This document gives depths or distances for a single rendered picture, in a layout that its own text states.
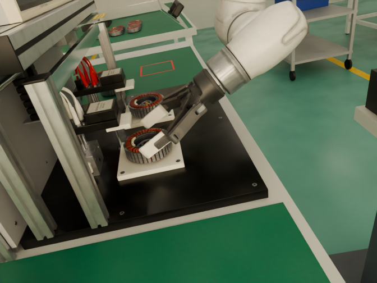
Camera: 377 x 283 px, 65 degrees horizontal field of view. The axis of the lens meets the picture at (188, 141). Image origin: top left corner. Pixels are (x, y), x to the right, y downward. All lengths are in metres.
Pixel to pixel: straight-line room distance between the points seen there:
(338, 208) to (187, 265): 1.26
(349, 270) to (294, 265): 0.94
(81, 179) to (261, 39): 0.42
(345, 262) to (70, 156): 1.21
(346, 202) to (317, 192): 0.15
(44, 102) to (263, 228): 0.40
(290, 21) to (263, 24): 0.05
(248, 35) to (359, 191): 1.32
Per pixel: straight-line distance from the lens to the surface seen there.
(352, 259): 1.47
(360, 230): 1.60
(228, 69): 0.62
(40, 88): 0.46
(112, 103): 0.67
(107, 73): 0.89
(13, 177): 0.55
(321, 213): 1.64
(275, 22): 0.63
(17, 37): 0.46
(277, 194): 0.61
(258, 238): 0.53
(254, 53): 0.62
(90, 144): 0.75
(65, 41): 0.84
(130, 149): 0.68
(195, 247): 0.53
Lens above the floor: 1.16
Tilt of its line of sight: 31 degrees down
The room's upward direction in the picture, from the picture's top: 11 degrees counter-clockwise
